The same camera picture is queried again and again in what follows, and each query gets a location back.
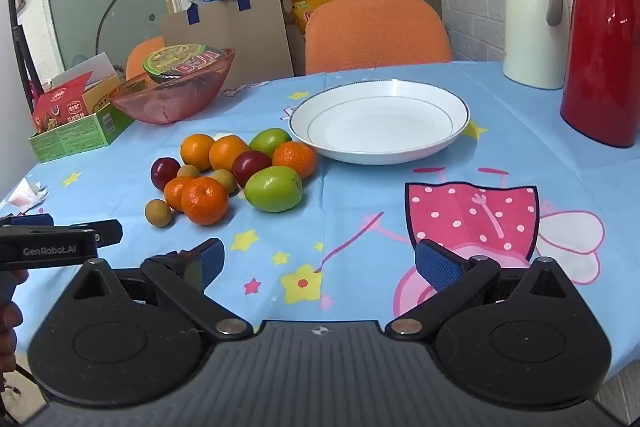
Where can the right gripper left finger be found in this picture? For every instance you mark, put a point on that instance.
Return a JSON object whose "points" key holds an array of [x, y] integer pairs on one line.
{"points": [[179, 280]]}

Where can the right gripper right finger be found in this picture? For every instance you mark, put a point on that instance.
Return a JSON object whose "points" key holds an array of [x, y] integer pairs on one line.
{"points": [[459, 283]]}

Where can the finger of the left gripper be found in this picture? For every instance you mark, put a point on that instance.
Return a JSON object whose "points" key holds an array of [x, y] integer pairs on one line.
{"points": [[106, 232], [38, 220]]}

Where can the longan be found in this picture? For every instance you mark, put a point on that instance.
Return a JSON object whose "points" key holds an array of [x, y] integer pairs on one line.
{"points": [[188, 171], [158, 213], [226, 179]]}

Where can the mandarin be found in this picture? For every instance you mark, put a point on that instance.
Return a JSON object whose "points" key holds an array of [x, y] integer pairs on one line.
{"points": [[173, 192], [204, 201], [295, 155]]}

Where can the dark red plum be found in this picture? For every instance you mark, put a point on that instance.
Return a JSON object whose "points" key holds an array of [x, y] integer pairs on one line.
{"points": [[248, 163], [163, 170]]}

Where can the large orange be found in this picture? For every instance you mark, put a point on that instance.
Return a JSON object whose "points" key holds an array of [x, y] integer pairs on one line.
{"points": [[194, 151], [224, 151]]}

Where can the large green apple front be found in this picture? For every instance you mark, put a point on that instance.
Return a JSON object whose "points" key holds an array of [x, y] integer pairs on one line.
{"points": [[274, 189]]}

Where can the green apple back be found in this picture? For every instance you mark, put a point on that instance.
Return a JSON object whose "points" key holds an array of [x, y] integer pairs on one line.
{"points": [[267, 141]]}

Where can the person's left hand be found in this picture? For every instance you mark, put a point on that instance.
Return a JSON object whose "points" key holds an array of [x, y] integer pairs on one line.
{"points": [[11, 317]]}

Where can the crumpled white paper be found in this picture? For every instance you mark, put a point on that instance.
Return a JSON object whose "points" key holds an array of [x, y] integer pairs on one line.
{"points": [[27, 195]]}

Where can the green cardboard box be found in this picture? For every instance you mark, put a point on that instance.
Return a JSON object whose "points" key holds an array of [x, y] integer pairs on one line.
{"points": [[91, 132]]}

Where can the blue cartoon tablecloth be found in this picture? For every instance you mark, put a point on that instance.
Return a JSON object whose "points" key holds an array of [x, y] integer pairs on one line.
{"points": [[518, 183]]}

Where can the red snack box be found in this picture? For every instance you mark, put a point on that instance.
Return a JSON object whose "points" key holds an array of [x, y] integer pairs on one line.
{"points": [[62, 105]]}

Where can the pink glass bowl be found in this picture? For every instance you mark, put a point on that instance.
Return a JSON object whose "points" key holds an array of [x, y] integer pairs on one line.
{"points": [[145, 100]]}

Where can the white paper in box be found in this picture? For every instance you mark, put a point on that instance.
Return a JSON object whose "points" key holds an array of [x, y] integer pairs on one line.
{"points": [[96, 68]]}

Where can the white ceramic plate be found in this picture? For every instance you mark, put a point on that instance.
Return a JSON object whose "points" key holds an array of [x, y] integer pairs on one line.
{"points": [[380, 122]]}

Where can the instant noodle cup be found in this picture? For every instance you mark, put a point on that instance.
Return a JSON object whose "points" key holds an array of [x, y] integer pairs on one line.
{"points": [[174, 62]]}

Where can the red thermos jug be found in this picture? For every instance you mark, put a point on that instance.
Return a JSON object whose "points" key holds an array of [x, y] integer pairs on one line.
{"points": [[601, 92]]}

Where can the brown cardboard box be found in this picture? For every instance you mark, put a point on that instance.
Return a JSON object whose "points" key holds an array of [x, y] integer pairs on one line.
{"points": [[253, 29]]}

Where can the white thermos jug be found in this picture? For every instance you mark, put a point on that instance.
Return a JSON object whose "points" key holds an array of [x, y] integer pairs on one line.
{"points": [[536, 43]]}

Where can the orange chair near wall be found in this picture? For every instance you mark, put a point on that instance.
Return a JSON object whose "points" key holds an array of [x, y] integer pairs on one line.
{"points": [[360, 34]]}

